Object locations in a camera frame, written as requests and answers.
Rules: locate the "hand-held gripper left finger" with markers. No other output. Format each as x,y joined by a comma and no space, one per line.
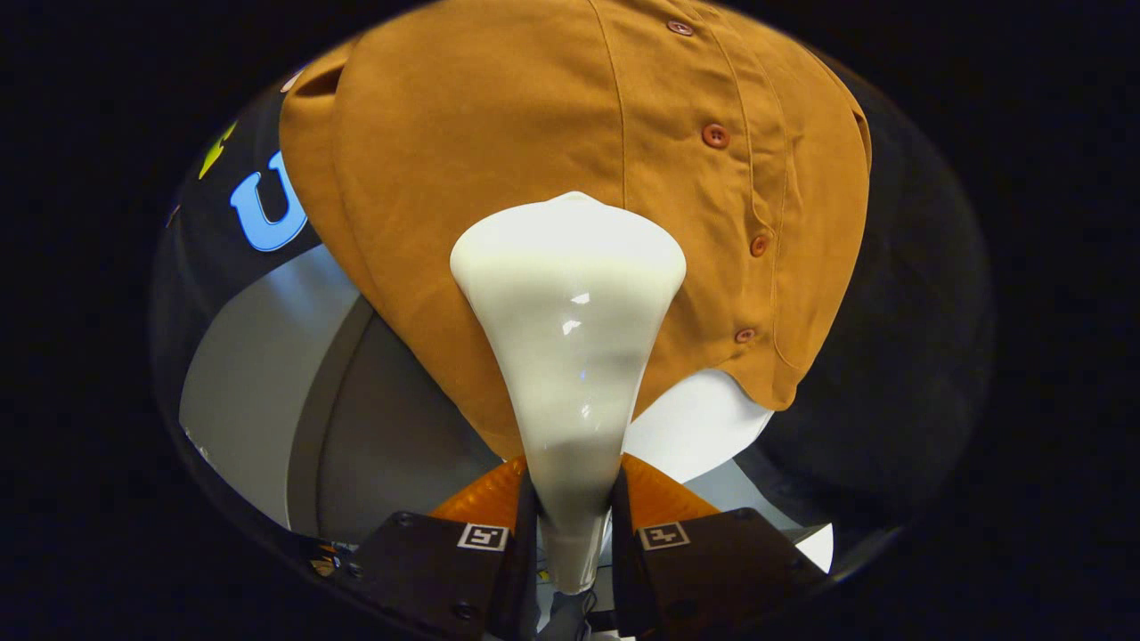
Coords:
427,574

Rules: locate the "white garment hanger form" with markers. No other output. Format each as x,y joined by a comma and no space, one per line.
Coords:
695,427

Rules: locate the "orange button-up shirt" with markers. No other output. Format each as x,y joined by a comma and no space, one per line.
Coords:
499,133

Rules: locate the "grey cabinet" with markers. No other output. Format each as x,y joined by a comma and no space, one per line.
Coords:
267,401

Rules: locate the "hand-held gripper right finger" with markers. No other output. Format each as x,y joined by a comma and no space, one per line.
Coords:
721,574

